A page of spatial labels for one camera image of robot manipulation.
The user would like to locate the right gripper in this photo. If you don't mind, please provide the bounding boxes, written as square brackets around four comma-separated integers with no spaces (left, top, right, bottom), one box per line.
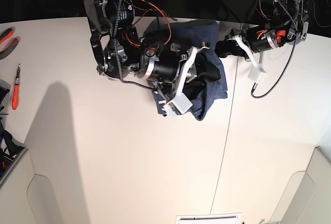
[141,43,221,100]

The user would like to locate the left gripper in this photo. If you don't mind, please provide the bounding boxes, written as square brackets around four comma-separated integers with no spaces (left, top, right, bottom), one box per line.
[215,26,287,61]

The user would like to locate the blue t-shirt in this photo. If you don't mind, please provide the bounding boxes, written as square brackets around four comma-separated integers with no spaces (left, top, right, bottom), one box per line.
[138,20,228,121]

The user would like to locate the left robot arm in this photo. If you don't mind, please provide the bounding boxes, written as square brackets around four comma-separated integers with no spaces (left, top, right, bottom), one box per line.
[215,0,309,59]

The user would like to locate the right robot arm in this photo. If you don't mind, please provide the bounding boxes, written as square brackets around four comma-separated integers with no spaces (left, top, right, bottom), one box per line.
[84,0,228,103]

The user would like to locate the orange grey pliers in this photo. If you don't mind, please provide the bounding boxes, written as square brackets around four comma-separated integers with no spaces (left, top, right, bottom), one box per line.
[0,28,20,62]

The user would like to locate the dark clutter at left edge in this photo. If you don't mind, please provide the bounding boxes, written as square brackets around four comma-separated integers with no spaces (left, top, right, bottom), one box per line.
[1,80,24,178]

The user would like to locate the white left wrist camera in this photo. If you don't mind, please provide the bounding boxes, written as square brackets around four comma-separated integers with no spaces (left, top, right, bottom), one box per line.
[248,64,266,83]

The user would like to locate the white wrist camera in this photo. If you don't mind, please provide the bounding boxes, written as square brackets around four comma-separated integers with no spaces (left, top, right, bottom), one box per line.
[248,64,266,83]
[163,93,192,117]

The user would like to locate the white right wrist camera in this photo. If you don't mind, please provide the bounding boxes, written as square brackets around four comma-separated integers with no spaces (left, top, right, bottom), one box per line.
[163,93,192,117]

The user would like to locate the braided camera cable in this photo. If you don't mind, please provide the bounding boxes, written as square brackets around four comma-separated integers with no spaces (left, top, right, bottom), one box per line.
[250,14,298,99]

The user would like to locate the orange handled screwdriver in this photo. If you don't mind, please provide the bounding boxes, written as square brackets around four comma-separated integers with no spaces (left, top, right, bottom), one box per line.
[11,63,21,110]

